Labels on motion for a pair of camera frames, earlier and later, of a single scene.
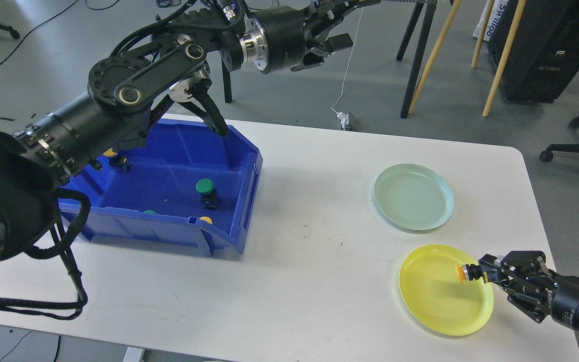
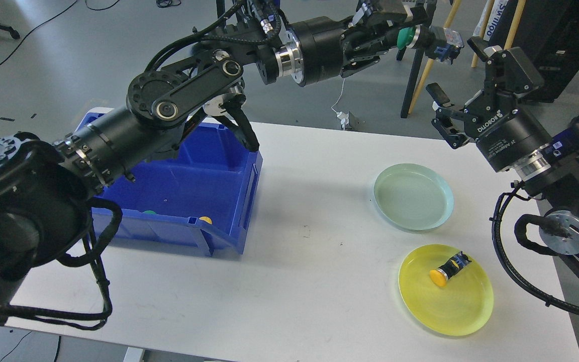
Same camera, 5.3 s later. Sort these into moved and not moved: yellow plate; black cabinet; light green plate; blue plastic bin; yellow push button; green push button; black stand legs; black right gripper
Moved: yellow push button; black right gripper; green push button
Not moved: blue plastic bin; light green plate; black cabinet; black stand legs; yellow plate
